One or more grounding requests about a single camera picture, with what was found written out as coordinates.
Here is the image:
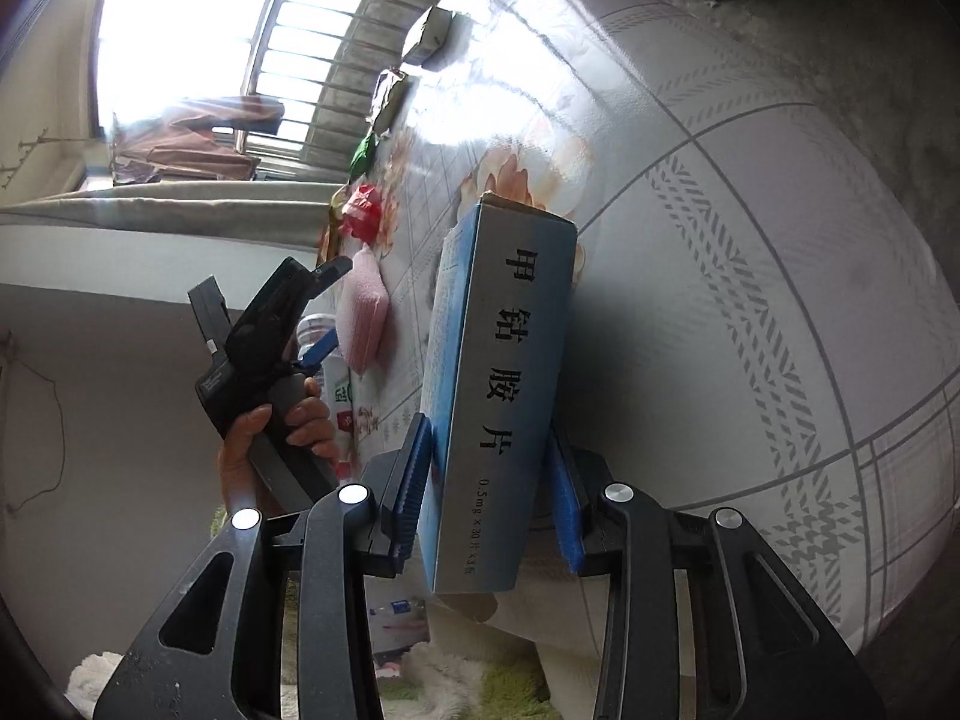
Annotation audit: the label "blue white medicine box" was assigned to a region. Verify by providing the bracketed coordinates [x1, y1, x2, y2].
[418, 192, 578, 622]

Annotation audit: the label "red plastic wrapper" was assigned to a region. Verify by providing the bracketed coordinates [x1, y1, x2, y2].
[340, 184, 382, 245]

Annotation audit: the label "white strawberry milk bottle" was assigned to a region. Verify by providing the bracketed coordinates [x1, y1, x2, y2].
[296, 314, 355, 483]

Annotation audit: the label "person's left hand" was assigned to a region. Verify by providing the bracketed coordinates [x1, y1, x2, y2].
[217, 377, 340, 517]

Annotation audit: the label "left grey curtain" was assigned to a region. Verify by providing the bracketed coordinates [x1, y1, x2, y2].
[2, 181, 338, 249]

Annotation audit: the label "green candy wrapper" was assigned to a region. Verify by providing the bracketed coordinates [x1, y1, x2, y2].
[348, 130, 377, 184]

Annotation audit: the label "hanging pink clothes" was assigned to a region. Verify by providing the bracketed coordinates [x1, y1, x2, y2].
[110, 94, 285, 185]

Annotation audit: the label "yellow snack wrapper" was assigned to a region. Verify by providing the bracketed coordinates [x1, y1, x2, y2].
[368, 68, 409, 135]

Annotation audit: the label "small white box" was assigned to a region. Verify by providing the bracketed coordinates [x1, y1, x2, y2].
[400, 5, 454, 67]

